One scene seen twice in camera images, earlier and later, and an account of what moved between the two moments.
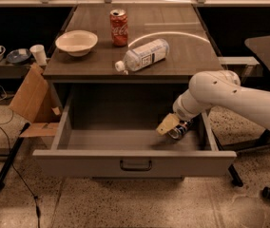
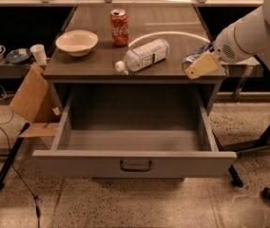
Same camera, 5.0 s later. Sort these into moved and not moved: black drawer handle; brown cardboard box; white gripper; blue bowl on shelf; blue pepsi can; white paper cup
Moved: white gripper; blue pepsi can
Not moved: white paper cup; black drawer handle; brown cardboard box; blue bowl on shelf
